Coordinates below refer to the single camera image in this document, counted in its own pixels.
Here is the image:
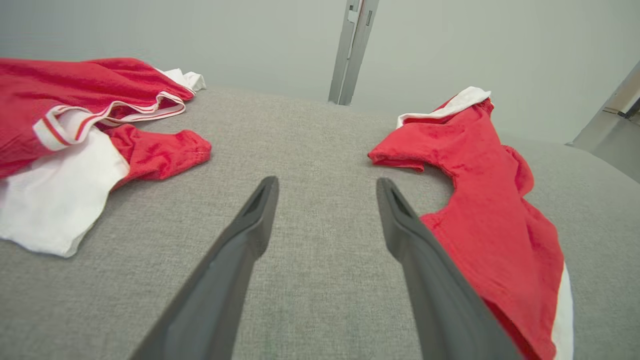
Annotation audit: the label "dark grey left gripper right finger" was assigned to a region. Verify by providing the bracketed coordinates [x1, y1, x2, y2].
[376, 177, 522, 360]

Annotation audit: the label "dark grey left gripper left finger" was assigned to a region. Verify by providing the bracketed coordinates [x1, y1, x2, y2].
[129, 175, 280, 360]

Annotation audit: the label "red shorts with white trim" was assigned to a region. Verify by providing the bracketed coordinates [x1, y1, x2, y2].
[368, 86, 575, 360]

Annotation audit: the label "red and white basketball jersey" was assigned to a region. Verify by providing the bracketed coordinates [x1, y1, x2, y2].
[0, 57, 212, 258]

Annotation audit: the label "grey metal partition post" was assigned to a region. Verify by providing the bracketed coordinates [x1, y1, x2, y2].
[328, 0, 362, 105]
[339, 0, 380, 106]

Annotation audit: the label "grey metal frame rail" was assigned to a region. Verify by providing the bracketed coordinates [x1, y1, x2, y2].
[565, 61, 640, 151]

